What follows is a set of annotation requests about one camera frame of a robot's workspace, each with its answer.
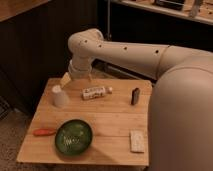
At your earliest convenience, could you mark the metal vertical pole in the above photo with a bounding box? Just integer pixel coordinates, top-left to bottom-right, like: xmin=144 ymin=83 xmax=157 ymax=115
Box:
xmin=107 ymin=0 xmax=111 ymax=40

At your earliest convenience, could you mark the white sponge block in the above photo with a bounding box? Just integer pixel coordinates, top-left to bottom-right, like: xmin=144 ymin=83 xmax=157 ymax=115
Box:
xmin=130 ymin=130 xmax=145 ymax=153

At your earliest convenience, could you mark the orange carrot toy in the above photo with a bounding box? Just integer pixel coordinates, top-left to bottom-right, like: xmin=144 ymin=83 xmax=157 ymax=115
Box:
xmin=33 ymin=129 xmax=56 ymax=136

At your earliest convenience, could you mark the wooden table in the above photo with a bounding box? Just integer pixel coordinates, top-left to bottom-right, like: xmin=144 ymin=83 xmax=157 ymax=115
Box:
xmin=17 ymin=78 xmax=152 ymax=166

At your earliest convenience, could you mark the green plate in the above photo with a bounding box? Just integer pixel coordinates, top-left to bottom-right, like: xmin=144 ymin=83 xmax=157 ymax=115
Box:
xmin=54 ymin=119 xmax=93 ymax=156

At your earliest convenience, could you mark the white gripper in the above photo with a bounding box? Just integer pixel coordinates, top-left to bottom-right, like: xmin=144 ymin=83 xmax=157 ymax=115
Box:
xmin=60 ymin=61 xmax=91 ymax=87

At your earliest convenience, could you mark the wooden shelf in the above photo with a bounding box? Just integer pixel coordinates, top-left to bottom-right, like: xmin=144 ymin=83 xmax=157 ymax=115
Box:
xmin=112 ymin=0 xmax=213 ymax=26

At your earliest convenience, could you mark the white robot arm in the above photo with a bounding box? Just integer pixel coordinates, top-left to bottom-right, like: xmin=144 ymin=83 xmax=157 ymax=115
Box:
xmin=67 ymin=28 xmax=213 ymax=171

